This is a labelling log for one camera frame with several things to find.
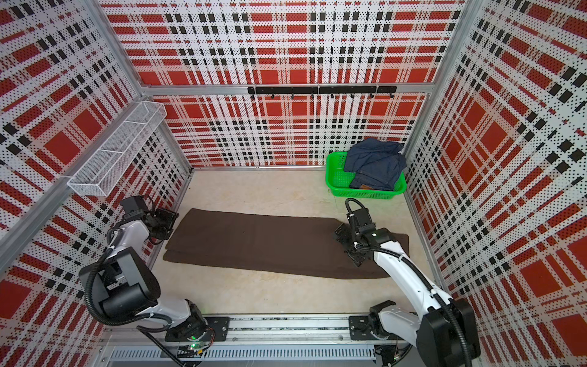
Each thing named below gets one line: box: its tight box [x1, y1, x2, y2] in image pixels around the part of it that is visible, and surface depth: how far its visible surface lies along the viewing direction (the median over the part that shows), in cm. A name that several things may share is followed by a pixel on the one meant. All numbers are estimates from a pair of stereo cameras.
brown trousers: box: [163, 207, 410, 280], surface depth 95 cm
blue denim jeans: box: [343, 138, 408, 191], surface depth 116 cm
